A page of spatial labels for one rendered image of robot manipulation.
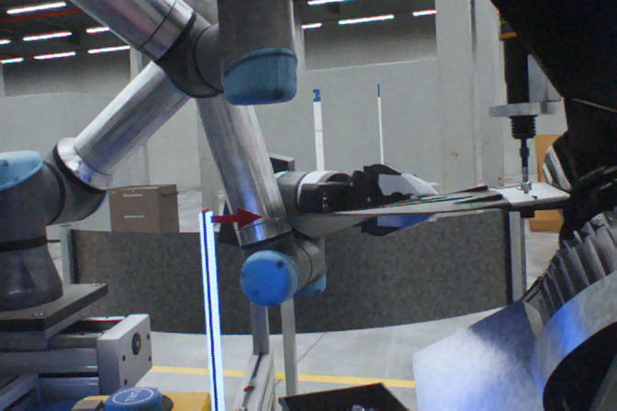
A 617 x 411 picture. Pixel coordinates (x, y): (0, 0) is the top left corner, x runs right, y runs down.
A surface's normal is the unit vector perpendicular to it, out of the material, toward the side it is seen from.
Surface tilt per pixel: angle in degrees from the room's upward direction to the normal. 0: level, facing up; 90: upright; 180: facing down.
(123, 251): 90
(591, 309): 62
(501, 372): 55
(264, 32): 90
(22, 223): 90
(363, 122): 90
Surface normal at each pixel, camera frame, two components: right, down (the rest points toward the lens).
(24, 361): -0.10, 0.06
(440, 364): -0.72, -0.50
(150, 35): 0.05, 0.61
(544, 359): -1.00, -0.04
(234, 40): -0.51, 0.09
